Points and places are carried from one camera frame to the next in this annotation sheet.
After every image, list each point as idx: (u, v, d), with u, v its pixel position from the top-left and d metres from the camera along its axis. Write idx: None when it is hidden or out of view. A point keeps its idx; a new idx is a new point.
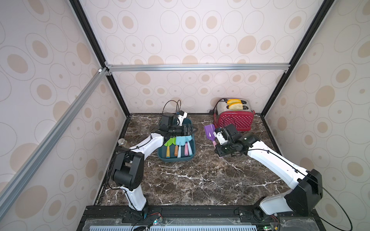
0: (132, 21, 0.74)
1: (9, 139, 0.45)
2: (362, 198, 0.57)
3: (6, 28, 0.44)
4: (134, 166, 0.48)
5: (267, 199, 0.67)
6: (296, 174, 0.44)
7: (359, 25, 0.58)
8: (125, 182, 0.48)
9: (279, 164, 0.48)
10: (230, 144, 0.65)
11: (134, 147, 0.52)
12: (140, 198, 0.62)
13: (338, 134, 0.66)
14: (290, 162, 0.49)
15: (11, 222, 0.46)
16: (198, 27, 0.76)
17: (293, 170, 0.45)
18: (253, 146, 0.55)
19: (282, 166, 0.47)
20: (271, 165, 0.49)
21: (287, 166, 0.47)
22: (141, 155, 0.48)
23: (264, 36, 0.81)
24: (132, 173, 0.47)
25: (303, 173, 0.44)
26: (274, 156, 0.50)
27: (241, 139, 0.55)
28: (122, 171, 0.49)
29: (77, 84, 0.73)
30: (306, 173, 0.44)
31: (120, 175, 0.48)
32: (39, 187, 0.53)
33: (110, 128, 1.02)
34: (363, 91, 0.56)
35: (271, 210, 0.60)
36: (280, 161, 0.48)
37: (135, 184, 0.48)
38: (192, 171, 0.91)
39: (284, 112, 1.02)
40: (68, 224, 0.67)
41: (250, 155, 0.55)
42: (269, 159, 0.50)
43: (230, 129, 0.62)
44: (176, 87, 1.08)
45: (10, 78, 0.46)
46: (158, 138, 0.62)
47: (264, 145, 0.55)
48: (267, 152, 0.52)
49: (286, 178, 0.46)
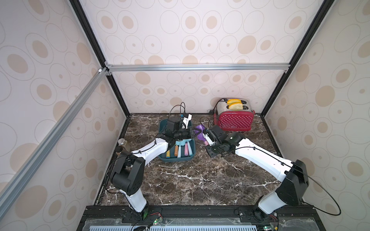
0: (131, 21, 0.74)
1: (9, 139, 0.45)
2: (362, 198, 0.57)
3: (6, 28, 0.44)
4: (134, 171, 0.46)
5: (264, 199, 0.67)
6: (283, 167, 0.46)
7: (359, 25, 0.58)
8: (123, 186, 0.47)
9: (266, 160, 0.49)
10: (218, 146, 0.63)
11: (136, 151, 0.51)
12: (140, 199, 0.61)
13: (338, 133, 0.66)
14: (275, 156, 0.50)
15: (11, 223, 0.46)
16: (198, 27, 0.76)
17: (280, 163, 0.47)
18: (240, 144, 0.55)
19: (269, 161, 0.48)
20: (259, 160, 0.50)
21: (273, 160, 0.48)
22: (142, 160, 0.47)
23: (265, 36, 0.81)
24: (131, 179, 0.46)
25: (289, 165, 0.46)
26: (261, 152, 0.51)
27: (228, 138, 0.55)
28: (121, 174, 0.48)
29: (77, 84, 0.73)
30: (291, 164, 0.46)
31: (120, 178, 0.47)
32: (39, 187, 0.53)
33: (110, 128, 1.02)
34: (363, 91, 0.56)
35: (267, 206, 0.61)
36: (267, 157, 0.49)
37: (133, 189, 0.47)
38: (192, 171, 0.91)
39: (284, 112, 1.02)
40: (68, 224, 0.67)
41: (238, 153, 0.54)
42: (255, 155, 0.51)
43: (215, 130, 0.62)
44: (176, 87, 1.08)
45: (10, 78, 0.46)
46: (162, 144, 0.61)
47: (250, 141, 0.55)
48: (253, 149, 0.52)
49: (274, 172, 0.47)
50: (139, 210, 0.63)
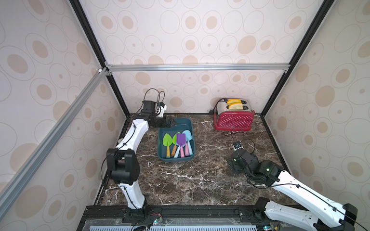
0: (131, 21, 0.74)
1: (10, 139, 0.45)
2: (362, 198, 0.57)
3: (6, 28, 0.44)
4: (128, 163, 0.48)
5: (282, 213, 0.59)
6: (335, 213, 0.41)
7: (359, 25, 0.58)
8: (124, 177, 0.50)
9: (315, 202, 0.43)
10: (251, 176, 0.57)
11: (120, 145, 0.50)
12: (138, 195, 0.62)
13: (338, 133, 0.66)
14: (323, 198, 0.44)
15: (11, 223, 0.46)
16: (198, 27, 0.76)
17: (332, 209, 0.42)
18: (280, 179, 0.48)
19: (318, 204, 0.43)
20: (305, 201, 0.45)
21: (323, 204, 0.43)
22: (131, 152, 0.48)
23: (264, 36, 0.81)
24: (128, 171, 0.49)
25: (341, 211, 0.41)
26: (308, 191, 0.45)
27: (262, 170, 0.51)
28: (117, 169, 0.50)
29: (77, 84, 0.73)
30: (343, 210, 0.41)
31: (118, 171, 0.50)
32: (39, 186, 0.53)
33: (110, 128, 1.02)
34: (363, 90, 0.56)
35: (280, 217, 0.59)
36: (315, 198, 0.44)
37: (135, 177, 0.50)
38: (192, 171, 0.91)
39: (284, 112, 1.02)
40: (68, 224, 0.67)
41: (275, 186, 0.49)
42: (299, 194, 0.45)
43: (245, 158, 0.54)
44: (176, 87, 1.08)
45: (10, 78, 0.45)
46: (142, 124, 0.59)
47: (290, 176, 0.49)
48: (297, 187, 0.46)
49: (322, 215, 0.43)
50: (140, 205, 0.64)
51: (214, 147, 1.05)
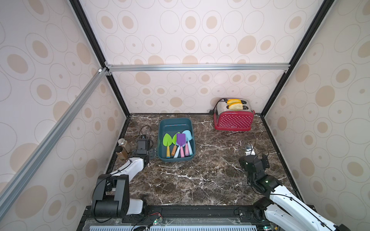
0: (131, 21, 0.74)
1: (10, 138, 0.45)
2: (362, 198, 0.57)
3: (6, 27, 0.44)
4: (119, 189, 0.43)
5: (283, 218, 0.59)
6: (322, 226, 0.44)
7: (359, 25, 0.58)
8: (112, 209, 0.42)
9: (303, 214, 0.48)
10: (254, 183, 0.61)
11: (115, 172, 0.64)
12: (136, 203, 0.60)
13: (338, 133, 0.66)
14: (316, 213, 0.47)
15: (11, 223, 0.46)
16: (198, 27, 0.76)
17: (320, 223, 0.44)
18: (275, 190, 0.56)
19: (306, 216, 0.47)
20: (295, 212, 0.50)
21: (312, 217, 0.46)
22: (124, 177, 0.45)
23: (264, 36, 0.81)
24: (117, 199, 0.43)
25: (330, 228, 0.43)
26: (298, 204, 0.50)
27: (263, 182, 0.60)
28: (105, 199, 0.44)
29: (77, 84, 0.73)
30: (334, 227, 0.43)
31: (106, 200, 0.43)
32: (39, 186, 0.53)
33: (110, 128, 1.02)
34: (363, 91, 0.56)
35: (279, 223, 0.59)
36: (305, 211, 0.48)
37: (123, 210, 0.43)
38: (192, 171, 0.91)
39: (284, 112, 1.02)
40: (68, 224, 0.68)
41: (272, 198, 0.56)
42: (289, 204, 0.51)
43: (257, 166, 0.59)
44: (176, 87, 1.08)
45: (10, 78, 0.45)
46: (138, 160, 0.60)
47: (287, 190, 0.55)
48: (289, 199, 0.52)
49: (311, 230, 0.46)
50: (139, 211, 0.63)
51: (214, 147, 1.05)
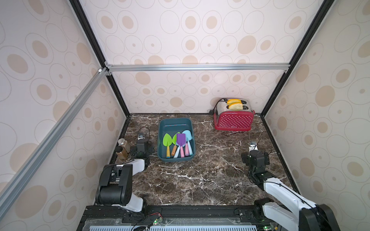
0: (131, 21, 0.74)
1: (10, 139, 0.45)
2: (362, 198, 0.57)
3: (6, 27, 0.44)
4: (124, 175, 0.47)
5: (277, 210, 0.60)
6: (301, 203, 0.47)
7: (359, 25, 0.58)
8: (115, 195, 0.44)
9: (287, 194, 0.52)
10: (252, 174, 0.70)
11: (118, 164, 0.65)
12: (137, 199, 0.61)
13: (338, 133, 0.66)
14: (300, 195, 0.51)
15: (11, 223, 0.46)
16: (198, 27, 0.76)
17: (300, 200, 0.48)
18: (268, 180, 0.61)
19: (289, 196, 0.51)
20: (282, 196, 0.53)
21: (295, 197, 0.50)
22: (129, 165, 0.49)
23: (264, 36, 0.81)
24: (122, 185, 0.45)
25: (310, 204, 0.46)
26: (285, 189, 0.55)
27: (260, 174, 0.68)
28: (110, 186, 0.46)
29: (77, 84, 0.73)
30: (314, 204, 0.46)
31: (110, 187, 0.46)
32: (39, 186, 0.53)
33: (110, 128, 1.02)
34: (363, 91, 0.56)
35: (275, 217, 0.59)
36: (289, 192, 0.53)
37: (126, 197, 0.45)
38: (192, 171, 0.91)
39: (284, 112, 1.02)
40: (68, 224, 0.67)
41: (265, 188, 0.61)
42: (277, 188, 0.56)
43: (258, 160, 0.64)
44: (176, 87, 1.08)
45: (10, 78, 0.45)
46: (141, 160, 0.65)
47: (279, 181, 0.60)
48: (278, 186, 0.57)
49: (294, 208, 0.49)
50: (139, 209, 0.63)
51: (214, 147, 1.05)
